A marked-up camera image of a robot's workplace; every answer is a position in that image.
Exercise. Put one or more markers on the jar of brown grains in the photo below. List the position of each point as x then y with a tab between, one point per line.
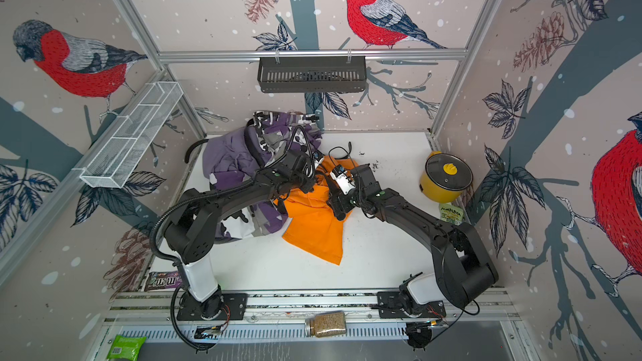
326	325

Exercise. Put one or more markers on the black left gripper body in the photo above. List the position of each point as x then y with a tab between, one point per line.
303	181

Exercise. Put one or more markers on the orange trousers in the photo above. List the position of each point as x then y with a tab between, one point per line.
313	227

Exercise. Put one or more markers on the black hanging wire basket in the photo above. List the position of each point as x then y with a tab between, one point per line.
338	74

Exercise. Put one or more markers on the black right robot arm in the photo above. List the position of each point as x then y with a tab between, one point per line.
463	269

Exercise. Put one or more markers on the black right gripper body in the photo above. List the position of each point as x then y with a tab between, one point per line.
355	197

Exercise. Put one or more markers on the green wipes packet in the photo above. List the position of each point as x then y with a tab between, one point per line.
125	348

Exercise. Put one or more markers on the lilac purple trousers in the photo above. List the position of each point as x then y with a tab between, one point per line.
226	162

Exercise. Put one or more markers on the yellow cooking pot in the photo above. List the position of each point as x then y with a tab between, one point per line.
435	193

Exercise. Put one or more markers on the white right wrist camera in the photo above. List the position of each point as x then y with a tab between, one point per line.
342	179

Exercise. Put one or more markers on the white wire mesh shelf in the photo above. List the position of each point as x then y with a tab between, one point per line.
118	157

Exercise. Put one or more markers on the purple candy packet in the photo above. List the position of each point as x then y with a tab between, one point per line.
162	281

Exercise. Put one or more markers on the glass lid with yellow knob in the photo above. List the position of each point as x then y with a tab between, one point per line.
448	172

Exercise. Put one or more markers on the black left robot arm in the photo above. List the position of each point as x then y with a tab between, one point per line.
187	232

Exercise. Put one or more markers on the purple camouflage trousers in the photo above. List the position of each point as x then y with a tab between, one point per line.
266	218

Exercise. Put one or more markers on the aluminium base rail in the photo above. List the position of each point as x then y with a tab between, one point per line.
264	316

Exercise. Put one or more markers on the green snack packet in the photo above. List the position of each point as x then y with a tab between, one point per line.
451	213

